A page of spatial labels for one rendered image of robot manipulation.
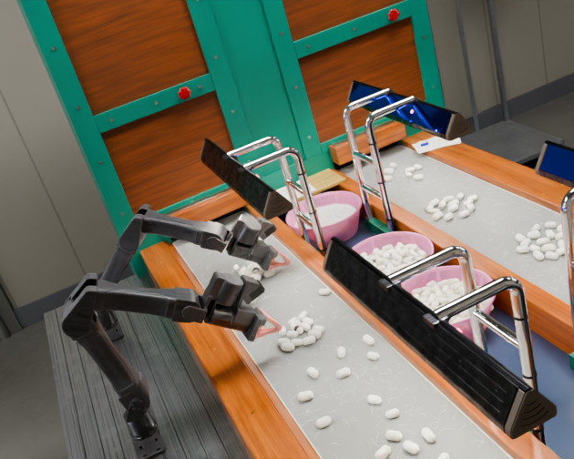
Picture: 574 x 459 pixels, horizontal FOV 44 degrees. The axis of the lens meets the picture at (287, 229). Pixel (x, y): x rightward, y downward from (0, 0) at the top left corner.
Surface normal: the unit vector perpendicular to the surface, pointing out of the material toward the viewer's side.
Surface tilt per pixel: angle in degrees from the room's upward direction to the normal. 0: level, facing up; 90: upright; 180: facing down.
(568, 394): 0
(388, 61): 90
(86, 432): 0
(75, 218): 90
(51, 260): 90
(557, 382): 0
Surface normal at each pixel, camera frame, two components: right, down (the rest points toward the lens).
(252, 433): -0.26, -0.86
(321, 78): 0.37, 0.33
